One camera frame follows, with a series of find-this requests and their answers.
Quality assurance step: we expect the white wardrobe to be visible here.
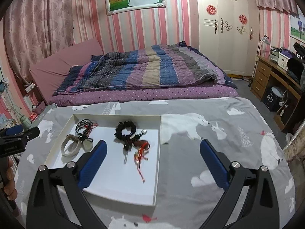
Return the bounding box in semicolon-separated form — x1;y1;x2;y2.
197;0;259;76

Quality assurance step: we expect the grey polar bear bedsheet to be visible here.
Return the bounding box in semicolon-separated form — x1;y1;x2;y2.
16;97;296;228

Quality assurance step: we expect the person left hand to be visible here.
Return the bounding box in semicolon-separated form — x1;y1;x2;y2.
4;158;18;201

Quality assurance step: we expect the wooden desk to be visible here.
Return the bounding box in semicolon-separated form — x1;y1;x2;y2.
251;56;304;133

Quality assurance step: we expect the striped multicolour quilt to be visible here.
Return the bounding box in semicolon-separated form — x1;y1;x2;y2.
53;41;236;96

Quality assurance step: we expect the purple dotted bedsheet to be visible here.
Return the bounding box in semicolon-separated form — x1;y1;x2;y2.
46;83;238;106

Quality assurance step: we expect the black beaded bracelet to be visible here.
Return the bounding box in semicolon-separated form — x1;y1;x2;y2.
114;120;139;141

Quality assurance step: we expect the brown bead pendant cord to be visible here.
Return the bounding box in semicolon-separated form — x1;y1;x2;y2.
122;129;151;164

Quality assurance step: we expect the silver desk lamp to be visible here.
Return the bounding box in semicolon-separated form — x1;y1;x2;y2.
256;34;270;55

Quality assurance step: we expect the red cord bracelet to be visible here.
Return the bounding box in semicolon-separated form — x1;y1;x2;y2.
133;145;151;184

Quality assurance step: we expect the pink headboard cushion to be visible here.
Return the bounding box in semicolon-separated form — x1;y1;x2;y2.
30;38;102;104

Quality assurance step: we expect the black braided cord bracelet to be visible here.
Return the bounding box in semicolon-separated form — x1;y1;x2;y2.
75;119;99;142

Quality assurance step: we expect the pink patterned curtain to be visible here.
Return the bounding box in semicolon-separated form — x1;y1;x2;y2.
4;0;73;84

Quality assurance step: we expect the pale jade pendant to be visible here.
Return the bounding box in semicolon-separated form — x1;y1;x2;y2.
82;139;94;152

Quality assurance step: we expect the white shallow tray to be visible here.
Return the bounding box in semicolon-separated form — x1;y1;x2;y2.
45;113;161;206

